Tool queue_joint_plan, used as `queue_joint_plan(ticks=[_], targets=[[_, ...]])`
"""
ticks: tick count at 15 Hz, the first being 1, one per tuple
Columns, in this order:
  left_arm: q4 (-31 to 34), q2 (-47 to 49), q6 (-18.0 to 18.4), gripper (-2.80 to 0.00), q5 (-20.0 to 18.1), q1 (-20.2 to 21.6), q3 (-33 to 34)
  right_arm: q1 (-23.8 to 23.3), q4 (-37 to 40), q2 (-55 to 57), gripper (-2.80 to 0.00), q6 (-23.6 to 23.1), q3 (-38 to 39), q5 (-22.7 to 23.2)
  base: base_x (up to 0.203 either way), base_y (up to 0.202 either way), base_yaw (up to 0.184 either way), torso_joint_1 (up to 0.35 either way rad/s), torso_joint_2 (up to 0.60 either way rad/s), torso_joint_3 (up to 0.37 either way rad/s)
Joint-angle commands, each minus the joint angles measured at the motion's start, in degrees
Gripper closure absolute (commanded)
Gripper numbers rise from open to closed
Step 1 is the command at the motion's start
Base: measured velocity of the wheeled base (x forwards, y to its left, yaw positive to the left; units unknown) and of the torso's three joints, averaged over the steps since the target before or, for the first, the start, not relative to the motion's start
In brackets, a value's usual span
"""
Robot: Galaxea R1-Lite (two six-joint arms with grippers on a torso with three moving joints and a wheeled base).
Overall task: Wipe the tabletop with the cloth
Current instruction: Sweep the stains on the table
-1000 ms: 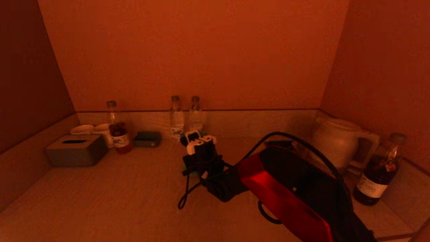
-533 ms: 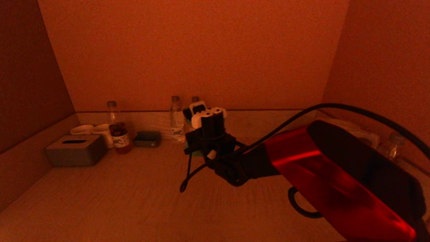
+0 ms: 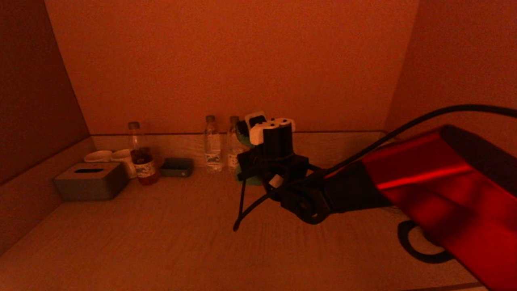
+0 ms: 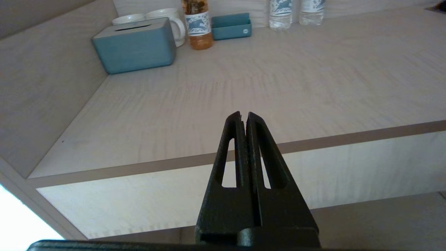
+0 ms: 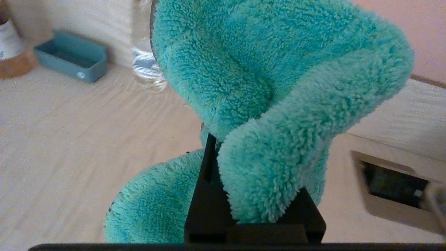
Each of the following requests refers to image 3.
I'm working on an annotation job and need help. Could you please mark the clear water bottle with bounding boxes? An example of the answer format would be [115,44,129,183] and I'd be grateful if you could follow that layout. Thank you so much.
[227,116,242,170]
[204,115,223,173]

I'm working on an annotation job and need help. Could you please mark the half-full red tea bottle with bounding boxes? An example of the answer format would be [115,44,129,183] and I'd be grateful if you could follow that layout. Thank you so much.
[128,121,160,186]

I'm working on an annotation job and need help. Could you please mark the white ceramic cup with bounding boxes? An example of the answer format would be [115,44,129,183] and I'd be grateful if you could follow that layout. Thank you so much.
[111,149,138,179]
[84,150,113,163]

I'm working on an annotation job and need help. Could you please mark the small dark rectangular tray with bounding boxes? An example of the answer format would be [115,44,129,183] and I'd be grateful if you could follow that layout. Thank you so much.
[161,158,194,177]

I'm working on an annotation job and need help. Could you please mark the grey tissue box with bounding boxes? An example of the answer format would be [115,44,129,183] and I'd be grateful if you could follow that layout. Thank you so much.
[55,162,130,202]

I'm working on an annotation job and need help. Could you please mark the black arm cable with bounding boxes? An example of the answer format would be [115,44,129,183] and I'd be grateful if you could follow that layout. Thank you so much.
[233,104,517,264]

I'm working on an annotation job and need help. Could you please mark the green microfibre cloth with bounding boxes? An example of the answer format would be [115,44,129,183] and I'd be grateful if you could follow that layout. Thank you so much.
[235,125,264,186]

